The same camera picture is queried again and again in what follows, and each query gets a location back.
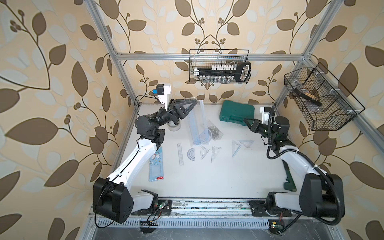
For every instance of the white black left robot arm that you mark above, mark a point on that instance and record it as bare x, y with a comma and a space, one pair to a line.
112, 198

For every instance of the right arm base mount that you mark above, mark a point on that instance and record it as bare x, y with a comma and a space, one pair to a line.
259, 209

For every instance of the green pipe wrench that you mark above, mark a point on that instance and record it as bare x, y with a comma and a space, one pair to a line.
289, 184

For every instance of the clear triangle ruler small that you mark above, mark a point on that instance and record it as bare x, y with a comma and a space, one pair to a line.
203, 151

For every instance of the clear protractor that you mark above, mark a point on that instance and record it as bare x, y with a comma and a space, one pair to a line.
191, 154

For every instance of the clear triangle ruler long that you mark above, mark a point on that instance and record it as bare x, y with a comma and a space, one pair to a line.
215, 153

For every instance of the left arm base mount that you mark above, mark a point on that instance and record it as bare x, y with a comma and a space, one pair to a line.
157, 206

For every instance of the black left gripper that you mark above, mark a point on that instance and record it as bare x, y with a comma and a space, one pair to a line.
170, 115

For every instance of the black wire basket back wall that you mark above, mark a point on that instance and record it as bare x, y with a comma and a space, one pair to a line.
207, 57

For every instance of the clear straight ruler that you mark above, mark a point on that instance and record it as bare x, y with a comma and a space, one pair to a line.
180, 154

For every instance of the aluminium frame post back left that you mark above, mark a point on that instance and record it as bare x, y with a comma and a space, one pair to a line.
104, 34

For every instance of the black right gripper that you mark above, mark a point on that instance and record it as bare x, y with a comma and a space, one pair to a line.
255, 126

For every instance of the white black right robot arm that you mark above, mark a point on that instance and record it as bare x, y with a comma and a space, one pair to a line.
321, 196

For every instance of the black wire basket right wall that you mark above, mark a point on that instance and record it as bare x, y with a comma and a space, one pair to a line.
335, 112

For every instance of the black socket bit holder set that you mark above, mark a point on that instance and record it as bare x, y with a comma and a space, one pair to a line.
236, 73

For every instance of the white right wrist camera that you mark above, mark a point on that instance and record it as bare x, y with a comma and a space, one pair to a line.
265, 111

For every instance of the aluminium frame post back right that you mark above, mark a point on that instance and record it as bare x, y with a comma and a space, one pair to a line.
300, 60

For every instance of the dark tool in right basket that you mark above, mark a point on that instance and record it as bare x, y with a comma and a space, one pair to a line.
308, 97

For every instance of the green plastic tool case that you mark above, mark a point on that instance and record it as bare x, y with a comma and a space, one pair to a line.
233, 112

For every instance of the blue ruler set pouch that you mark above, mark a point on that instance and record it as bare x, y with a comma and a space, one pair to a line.
156, 168

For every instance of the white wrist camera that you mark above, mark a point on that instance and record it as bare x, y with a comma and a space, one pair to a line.
265, 111
163, 92

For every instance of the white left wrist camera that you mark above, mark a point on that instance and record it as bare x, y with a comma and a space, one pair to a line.
163, 92

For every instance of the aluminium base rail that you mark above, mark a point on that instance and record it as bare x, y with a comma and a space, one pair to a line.
210, 207

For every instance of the aluminium frame post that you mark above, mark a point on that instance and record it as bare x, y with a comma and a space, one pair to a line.
104, 34
300, 60

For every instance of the clear bag of screws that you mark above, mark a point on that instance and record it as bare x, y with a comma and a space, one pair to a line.
214, 130

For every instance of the clear packing tape roll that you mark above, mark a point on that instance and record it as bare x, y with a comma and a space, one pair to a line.
173, 127

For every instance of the black wire basket wall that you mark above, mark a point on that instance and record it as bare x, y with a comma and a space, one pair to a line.
207, 57
335, 112

